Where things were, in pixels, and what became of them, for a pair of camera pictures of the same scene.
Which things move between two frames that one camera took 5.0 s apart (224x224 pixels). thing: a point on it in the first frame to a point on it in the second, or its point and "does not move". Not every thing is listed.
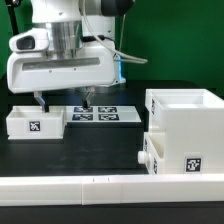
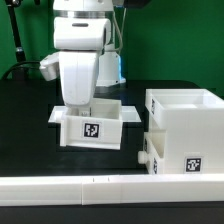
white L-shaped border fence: [109, 189] does not move
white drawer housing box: [192, 120] does not move
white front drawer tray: [154, 154] does not move
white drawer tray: [32, 123] to [96, 125]
